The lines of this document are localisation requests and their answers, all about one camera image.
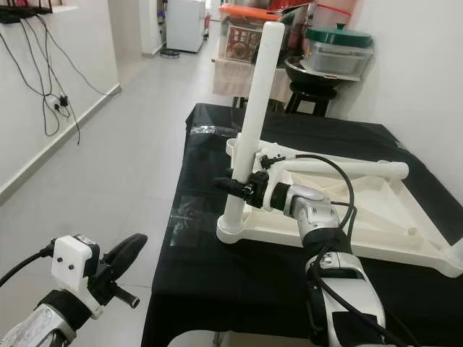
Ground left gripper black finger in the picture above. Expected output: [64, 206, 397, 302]
[114, 233, 149, 284]
[105, 237, 131, 281]

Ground white plastic children table top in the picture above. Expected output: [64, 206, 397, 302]
[217, 136, 463, 279]

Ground clear plastic wrap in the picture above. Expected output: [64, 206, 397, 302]
[188, 124, 236, 136]

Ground clear tape patch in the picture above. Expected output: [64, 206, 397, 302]
[168, 195, 214, 247]

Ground table with beige cloth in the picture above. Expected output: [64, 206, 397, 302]
[213, 58, 290, 102]

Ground black stool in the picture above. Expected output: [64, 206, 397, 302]
[284, 83, 337, 116]

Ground black tablecloth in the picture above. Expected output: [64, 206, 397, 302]
[141, 103, 463, 347]

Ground box with orange lid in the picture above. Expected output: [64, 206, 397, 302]
[219, 4, 283, 62]

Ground black bag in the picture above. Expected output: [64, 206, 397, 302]
[253, 7, 301, 67]

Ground clear container with green lid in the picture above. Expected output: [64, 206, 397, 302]
[300, 23, 375, 79]

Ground white fridge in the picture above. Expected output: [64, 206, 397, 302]
[165, 0, 207, 53]

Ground red translucent container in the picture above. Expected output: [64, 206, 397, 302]
[311, 0, 359, 28]

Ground black wifi router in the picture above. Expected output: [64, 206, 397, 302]
[0, 0, 55, 26]

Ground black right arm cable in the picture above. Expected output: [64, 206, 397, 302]
[289, 154, 417, 347]

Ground black wall cables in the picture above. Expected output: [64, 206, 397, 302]
[7, 18, 106, 145]

